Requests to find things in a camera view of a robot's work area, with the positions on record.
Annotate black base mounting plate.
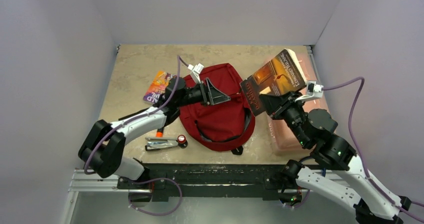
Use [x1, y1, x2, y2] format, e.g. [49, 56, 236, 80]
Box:
[117, 163, 306, 205]

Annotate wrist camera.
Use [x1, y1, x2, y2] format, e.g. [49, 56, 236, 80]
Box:
[187, 63, 204, 84]
[295, 80, 324, 102]

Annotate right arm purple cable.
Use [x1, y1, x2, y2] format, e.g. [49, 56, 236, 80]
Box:
[281, 76, 424, 223]

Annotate purple Roald Dahl book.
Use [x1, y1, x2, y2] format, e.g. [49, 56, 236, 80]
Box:
[143, 71, 175, 104]

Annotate blue handled pliers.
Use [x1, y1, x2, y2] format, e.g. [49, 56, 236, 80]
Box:
[298, 154, 329, 177]

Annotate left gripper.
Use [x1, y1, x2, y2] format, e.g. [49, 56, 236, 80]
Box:
[176, 78, 230, 108]

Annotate pink plastic storage box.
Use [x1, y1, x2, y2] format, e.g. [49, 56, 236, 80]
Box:
[268, 53, 329, 156]

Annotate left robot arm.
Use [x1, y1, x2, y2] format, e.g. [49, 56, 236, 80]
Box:
[77, 76, 231, 189]

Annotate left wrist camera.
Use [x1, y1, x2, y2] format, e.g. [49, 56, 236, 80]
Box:
[187, 63, 204, 84]

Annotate orange highlighter marker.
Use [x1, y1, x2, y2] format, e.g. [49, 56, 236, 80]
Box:
[155, 127, 164, 138]

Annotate red backpack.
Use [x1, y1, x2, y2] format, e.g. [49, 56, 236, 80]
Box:
[179, 63, 256, 156]

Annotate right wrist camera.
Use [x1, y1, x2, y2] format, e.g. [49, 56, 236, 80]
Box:
[295, 80, 324, 102]

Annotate dark orange paperback book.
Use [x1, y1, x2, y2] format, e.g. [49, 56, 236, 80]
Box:
[240, 48, 307, 117]

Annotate silver black stapler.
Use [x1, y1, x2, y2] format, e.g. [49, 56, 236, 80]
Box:
[145, 137, 179, 152]

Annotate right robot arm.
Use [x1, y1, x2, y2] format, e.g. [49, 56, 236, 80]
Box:
[259, 91, 412, 224]

